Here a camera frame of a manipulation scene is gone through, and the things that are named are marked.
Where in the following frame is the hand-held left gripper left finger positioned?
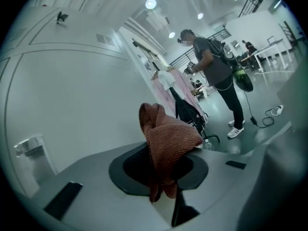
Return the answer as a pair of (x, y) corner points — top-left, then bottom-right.
(31, 142), (175, 231)

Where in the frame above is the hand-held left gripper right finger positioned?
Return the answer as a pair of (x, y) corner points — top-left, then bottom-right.
(173, 142), (267, 231)

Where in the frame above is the brown wiping cloth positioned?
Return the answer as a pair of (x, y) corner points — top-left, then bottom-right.
(139, 102), (204, 203)

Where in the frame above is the grey metal locker cabinet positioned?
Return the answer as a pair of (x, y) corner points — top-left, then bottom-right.
(0, 5), (154, 199)

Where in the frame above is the clear water bottle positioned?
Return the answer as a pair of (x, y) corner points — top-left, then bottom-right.
(203, 138), (215, 152)

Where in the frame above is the black metal chair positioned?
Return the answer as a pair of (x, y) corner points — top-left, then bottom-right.
(199, 109), (221, 144)

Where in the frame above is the black printed bag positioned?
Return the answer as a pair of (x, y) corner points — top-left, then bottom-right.
(169, 88), (205, 134)

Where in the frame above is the white power strip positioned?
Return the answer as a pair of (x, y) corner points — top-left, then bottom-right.
(271, 104), (284, 116)

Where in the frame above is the pink hanging garment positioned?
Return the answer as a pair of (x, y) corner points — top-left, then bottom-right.
(150, 67), (201, 114)

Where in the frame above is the white hanging garment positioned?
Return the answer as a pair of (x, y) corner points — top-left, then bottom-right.
(157, 71), (177, 91)

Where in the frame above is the white table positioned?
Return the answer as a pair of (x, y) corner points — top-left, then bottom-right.
(254, 38), (293, 72)

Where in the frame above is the set of locker keys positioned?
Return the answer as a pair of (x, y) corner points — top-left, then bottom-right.
(55, 11), (69, 25)

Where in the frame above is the black cable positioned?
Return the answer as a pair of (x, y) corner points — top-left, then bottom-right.
(243, 90), (275, 129)

